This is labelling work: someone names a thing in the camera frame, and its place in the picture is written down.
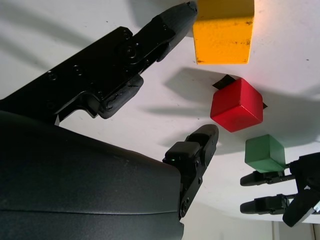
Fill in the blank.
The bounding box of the yellow block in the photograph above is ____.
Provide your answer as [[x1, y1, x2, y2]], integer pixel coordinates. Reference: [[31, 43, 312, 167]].
[[192, 0, 255, 65]]

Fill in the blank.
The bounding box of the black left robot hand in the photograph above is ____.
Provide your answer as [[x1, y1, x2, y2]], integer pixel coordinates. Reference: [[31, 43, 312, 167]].
[[239, 151, 320, 228]]

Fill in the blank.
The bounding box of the green block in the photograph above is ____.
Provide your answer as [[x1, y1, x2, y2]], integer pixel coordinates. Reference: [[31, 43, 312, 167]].
[[244, 134, 286, 174]]

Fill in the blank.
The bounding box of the red block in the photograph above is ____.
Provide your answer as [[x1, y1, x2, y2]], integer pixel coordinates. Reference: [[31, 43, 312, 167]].
[[209, 77, 264, 133]]

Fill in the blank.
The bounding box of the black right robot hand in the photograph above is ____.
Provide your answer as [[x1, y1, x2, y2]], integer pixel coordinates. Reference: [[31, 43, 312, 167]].
[[0, 1, 220, 240]]

